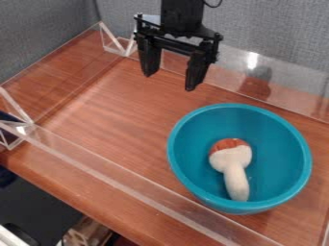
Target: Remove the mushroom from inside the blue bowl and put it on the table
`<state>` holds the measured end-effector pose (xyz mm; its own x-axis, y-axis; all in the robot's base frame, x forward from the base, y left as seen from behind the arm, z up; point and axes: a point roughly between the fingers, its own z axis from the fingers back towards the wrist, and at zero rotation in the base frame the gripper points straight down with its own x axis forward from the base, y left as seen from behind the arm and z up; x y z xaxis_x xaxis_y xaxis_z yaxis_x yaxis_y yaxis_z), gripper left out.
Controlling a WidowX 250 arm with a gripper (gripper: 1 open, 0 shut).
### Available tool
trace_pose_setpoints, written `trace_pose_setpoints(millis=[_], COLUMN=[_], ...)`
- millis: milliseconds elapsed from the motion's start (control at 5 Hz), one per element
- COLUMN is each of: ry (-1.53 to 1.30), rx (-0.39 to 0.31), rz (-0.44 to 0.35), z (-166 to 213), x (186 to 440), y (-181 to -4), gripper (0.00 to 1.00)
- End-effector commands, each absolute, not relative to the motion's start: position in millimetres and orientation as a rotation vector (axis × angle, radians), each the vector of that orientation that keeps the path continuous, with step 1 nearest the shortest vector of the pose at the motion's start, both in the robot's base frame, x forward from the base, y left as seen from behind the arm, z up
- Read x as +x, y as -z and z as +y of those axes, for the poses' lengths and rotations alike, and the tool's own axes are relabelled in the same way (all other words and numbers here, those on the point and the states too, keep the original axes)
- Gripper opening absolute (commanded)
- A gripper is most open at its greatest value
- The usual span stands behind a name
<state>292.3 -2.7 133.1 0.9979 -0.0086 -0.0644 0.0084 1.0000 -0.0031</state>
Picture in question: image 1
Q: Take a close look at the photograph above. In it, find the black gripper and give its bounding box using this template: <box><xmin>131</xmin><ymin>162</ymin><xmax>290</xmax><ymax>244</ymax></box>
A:
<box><xmin>133</xmin><ymin>0</ymin><xmax>223</xmax><ymax>91</ymax></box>

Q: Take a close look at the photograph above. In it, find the plush mushroom with brown cap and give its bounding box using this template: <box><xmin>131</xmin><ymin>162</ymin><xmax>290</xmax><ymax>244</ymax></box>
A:
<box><xmin>208</xmin><ymin>138</ymin><xmax>251</xmax><ymax>202</ymax></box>

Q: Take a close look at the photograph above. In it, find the blue plastic bowl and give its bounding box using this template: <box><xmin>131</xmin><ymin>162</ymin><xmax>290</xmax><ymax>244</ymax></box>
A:
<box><xmin>167</xmin><ymin>103</ymin><xmax>313</xmax><ymax>215</ymax></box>

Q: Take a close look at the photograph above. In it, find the clear acrylic barrier left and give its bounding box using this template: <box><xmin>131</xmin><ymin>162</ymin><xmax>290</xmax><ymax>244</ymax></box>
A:
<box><xmin>1</xmin><ymin>25</ymin><xmax>104</xmax><ymax>95</ymax></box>

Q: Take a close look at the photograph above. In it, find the clear acrylic barrier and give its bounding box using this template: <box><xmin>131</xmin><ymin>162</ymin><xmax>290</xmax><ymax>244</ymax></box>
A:
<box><xmin>1</xmin><ymin>25</ymin><xmax>104</xmax><ymax>95</ymax></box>
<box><xmin>127</xmin><ymin>37</ymin><xmax>329</xmax><ymax>124</ymax></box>
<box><xmin>4</xmin><ymin>125</ymin><xmax>281</xmax><ymax>246</ymax></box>

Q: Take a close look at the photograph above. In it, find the clear acrylic barrier back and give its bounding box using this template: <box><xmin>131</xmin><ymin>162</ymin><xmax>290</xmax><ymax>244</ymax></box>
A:
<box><xmin>127</xmin><ymin>37</ymin><xmax>329</xmax><ymax>124</ymax></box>

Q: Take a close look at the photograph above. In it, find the clear acrylic barrier front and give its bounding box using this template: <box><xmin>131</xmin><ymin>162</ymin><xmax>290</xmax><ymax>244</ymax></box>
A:
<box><xmin>4</xmin><ymin>125</ymin><xmax>281</xmax><ymax>246</ymax></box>

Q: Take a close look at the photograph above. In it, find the light wooden object below table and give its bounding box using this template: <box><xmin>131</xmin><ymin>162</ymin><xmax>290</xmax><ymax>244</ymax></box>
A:
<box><xmin>54</xmin><ymin>216</ymin><xmax>113</xmax><ymax>246</ymax></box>

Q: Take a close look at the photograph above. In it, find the clear acrylic corner bracket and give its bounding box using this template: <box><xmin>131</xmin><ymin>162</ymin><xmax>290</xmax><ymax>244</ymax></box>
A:
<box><xmin>99</xmin><ymin>22</ymin><xmax>137</xmax><ymax>60</ymax></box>

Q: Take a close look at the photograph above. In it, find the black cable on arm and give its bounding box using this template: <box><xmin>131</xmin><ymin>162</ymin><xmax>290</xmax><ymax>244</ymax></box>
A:
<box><xmin>202</xmin><ymin>0</ymin><xmax>223</xmax><ymax>9</ymax></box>

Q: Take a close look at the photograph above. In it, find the clear acrylic bracket left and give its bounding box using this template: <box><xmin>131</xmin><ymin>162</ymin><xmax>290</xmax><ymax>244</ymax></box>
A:
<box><xmin>0</xmin><ymin>86</ymin><xmax>33</xmax><ymax>150</ymax></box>

